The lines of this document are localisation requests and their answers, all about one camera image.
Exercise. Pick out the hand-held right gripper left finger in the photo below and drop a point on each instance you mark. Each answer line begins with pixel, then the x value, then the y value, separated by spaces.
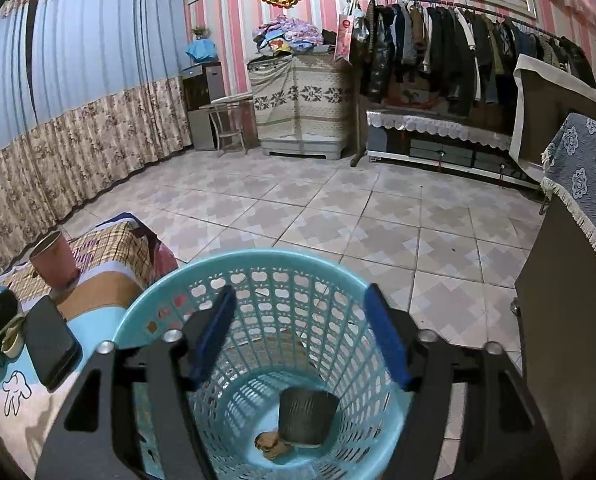
pixel 213 330

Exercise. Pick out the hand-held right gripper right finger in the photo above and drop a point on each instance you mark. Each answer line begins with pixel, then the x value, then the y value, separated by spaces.
pixel 385 335

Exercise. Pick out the turquoise plastic mesh basket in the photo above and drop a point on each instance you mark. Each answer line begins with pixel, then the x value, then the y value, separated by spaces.
pixel 278 270

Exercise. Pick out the brown scrap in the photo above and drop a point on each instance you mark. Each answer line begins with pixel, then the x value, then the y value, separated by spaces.
pixel 270 444

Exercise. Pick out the black quilted case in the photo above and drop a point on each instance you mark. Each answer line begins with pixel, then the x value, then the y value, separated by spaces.
pixel 50 340

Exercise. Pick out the pink metal-lined cup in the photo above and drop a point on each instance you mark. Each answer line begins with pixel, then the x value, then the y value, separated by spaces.
pixel 53 265

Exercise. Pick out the blue floral curtain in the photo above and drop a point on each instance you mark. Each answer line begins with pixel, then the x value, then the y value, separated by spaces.
pixel 108 85
pixel 3 135

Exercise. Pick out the dark wooden cabinet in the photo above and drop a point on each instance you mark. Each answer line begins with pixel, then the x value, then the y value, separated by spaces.
pixel 568 335

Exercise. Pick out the white folding stool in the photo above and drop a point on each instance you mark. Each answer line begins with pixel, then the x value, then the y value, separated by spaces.
pixel 228 120

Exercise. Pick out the metal clothes rack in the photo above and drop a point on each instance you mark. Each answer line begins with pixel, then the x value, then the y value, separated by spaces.
pixel 360 125

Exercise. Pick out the low cabinet with lace cloth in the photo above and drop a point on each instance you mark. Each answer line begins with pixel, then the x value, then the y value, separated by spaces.
pixel 428 127

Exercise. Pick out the grey water dispenser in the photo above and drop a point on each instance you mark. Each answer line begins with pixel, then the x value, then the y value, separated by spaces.
pixel 203 105

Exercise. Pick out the cloth-covered cabinet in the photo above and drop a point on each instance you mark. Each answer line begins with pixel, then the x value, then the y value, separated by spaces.
pixel 303 105

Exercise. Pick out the blue floral fringed cloth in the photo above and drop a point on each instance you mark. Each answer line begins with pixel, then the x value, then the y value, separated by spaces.
pixel 588 175

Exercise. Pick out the blue cloth cover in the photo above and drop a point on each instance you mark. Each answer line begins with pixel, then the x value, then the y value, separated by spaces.
pixel 199 51

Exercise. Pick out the dark cloth with beige trim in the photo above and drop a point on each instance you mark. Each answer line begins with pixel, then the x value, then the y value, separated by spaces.
pixel 548 105

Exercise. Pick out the row of hanging clothes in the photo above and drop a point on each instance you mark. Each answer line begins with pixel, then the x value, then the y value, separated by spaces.
pixel 443 50

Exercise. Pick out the small potted plant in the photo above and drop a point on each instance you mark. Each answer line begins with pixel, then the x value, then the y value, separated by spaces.
pixel 201 33

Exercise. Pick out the red hanging gift bag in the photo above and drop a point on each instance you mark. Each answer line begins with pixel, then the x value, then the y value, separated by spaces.
pixel 343 37

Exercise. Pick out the pile of folded clothes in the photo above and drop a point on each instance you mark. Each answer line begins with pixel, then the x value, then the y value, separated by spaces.
pixel 290 32

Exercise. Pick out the white hanging plastic bag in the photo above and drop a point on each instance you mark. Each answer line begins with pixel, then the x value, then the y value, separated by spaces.
pixel 360 25

